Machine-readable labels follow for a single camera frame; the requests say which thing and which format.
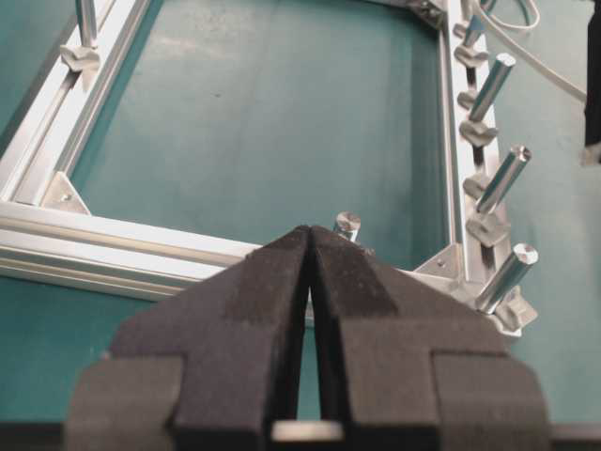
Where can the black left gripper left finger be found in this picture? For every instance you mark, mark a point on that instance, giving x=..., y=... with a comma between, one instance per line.
x=209, y=369

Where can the metal pin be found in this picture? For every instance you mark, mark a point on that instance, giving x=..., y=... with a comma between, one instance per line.
x=522, y=257
x=507, y=173
x=87, y=23
x=347, y=224
x=474, y=30

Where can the metal pin top right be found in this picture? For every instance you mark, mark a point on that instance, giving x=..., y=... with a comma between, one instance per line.
x=87, y=23

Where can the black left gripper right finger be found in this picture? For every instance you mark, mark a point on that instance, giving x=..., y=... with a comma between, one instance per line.
x=402, y=366

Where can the metal pin left lower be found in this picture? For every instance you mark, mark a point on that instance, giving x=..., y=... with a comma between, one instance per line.
x=507, y=173

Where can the metal pin top left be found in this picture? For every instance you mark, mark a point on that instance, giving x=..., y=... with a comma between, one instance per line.
x=347, y=224

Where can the metal pin left upper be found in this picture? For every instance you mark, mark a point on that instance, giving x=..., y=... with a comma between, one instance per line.
x=522, y=257

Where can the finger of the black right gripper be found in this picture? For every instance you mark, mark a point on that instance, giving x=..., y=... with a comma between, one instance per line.
x=591, y=151

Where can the silver aluminium extrusion frame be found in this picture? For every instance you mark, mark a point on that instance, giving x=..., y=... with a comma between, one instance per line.
x=198, y=131

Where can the metal pin corner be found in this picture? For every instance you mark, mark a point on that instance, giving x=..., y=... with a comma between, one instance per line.
x=494, y=81

